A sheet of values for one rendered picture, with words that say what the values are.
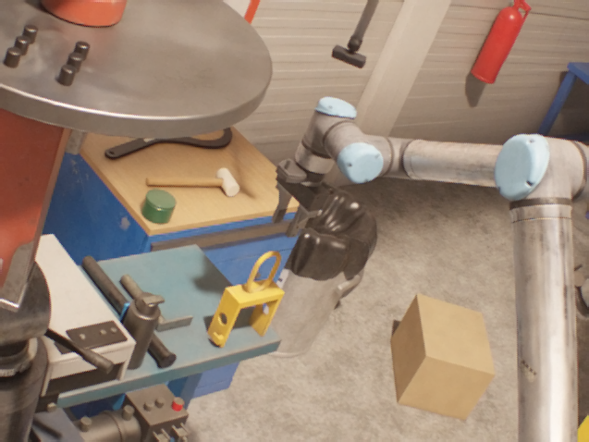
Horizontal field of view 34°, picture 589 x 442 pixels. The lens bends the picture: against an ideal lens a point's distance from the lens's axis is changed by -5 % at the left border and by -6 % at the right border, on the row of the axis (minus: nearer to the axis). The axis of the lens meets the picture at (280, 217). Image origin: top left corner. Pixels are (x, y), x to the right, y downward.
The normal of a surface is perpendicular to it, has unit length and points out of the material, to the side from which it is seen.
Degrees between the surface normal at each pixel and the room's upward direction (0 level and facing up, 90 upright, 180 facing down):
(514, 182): 84
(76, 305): 0
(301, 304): 93
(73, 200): 90
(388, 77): 90
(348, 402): 0
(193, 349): 0
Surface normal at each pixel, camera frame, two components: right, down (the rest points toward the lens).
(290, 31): 0.60, 0.60
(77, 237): -0.72, 0.12
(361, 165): 0.32, 0.61
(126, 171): 0.35, -0.79
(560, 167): 0.53, -0.12
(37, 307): 0.71, 0.11
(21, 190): -0.04, 0.52
